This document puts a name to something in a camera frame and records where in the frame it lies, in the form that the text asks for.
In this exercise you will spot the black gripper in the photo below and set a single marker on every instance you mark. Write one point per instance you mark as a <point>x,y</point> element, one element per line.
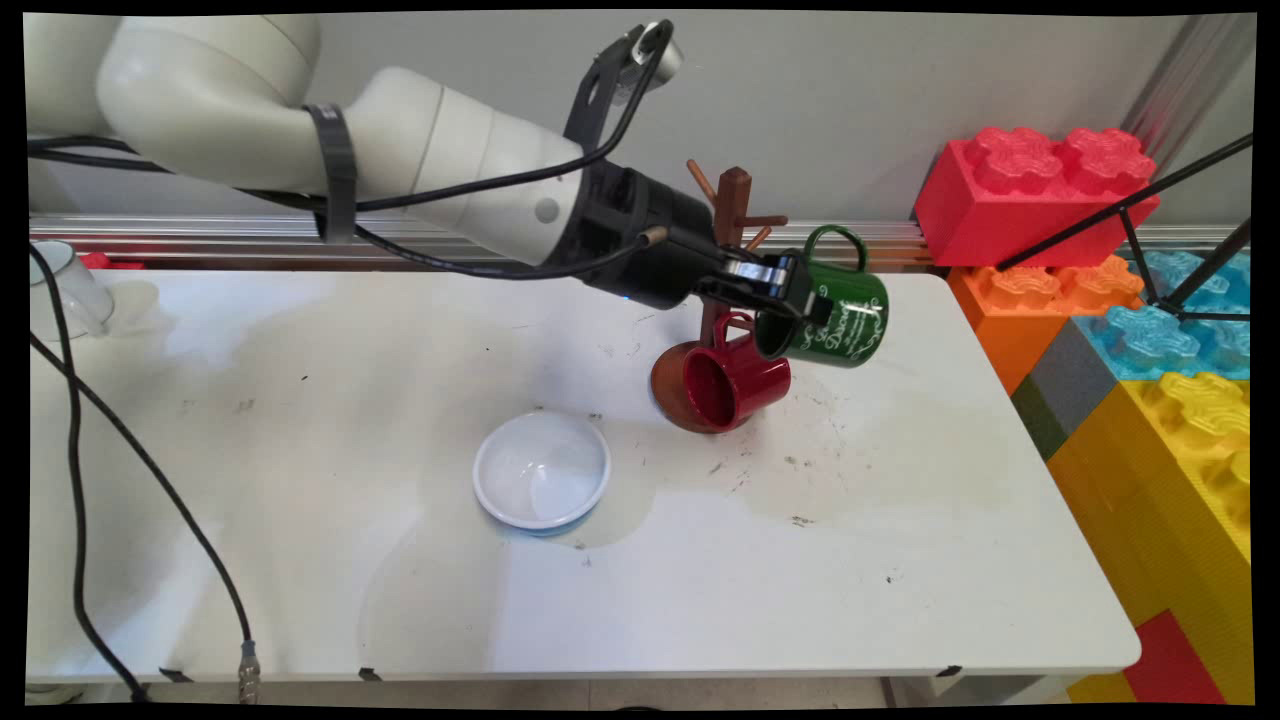
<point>640,240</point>

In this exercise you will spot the green enamel mug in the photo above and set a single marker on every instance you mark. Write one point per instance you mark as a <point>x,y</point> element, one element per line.
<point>850,320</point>

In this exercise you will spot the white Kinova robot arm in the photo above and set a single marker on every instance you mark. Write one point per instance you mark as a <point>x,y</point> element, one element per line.
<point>250,110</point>

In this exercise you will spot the brown wooden mug tree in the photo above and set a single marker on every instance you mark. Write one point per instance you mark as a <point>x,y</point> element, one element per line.
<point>735,205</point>

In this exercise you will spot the red mug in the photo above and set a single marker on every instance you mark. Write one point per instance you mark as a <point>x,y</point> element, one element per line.
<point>745,380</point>

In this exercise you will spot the orange giant toy brick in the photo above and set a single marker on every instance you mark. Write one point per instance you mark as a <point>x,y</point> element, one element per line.
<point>1010,320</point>

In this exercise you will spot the red giant toy brick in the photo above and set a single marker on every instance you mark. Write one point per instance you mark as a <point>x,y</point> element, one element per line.
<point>1010,205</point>

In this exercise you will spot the white bowl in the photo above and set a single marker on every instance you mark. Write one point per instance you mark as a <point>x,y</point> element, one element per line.
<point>541,470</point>

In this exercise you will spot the dark green giant toy brick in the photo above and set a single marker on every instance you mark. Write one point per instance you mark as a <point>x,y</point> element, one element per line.
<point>1040,420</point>

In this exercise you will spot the grey giant toy brick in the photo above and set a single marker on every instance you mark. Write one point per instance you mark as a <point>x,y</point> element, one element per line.
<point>1070,380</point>

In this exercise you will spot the black tripod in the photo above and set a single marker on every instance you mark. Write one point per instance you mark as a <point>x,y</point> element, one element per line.
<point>1130,210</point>

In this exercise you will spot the blue giant toy brick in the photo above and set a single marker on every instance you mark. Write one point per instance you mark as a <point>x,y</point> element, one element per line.
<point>1150,340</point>

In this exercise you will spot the yellow giant toy brick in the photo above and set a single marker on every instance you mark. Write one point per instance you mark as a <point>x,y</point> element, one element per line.
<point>1170,470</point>

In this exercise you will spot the slanted aluminium profile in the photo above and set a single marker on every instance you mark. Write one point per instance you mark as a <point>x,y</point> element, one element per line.
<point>1185,80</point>

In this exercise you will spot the small red flat brick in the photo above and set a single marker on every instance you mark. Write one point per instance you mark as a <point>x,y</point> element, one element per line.
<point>1170,665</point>

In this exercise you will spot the small red object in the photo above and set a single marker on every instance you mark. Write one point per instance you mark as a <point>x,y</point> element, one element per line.
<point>112,262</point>

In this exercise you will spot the translucent white jug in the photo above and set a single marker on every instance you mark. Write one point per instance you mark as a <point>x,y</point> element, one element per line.
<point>80,295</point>

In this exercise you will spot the horizontal aluminium rail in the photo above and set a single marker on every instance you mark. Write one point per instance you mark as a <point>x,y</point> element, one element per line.
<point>880,240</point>

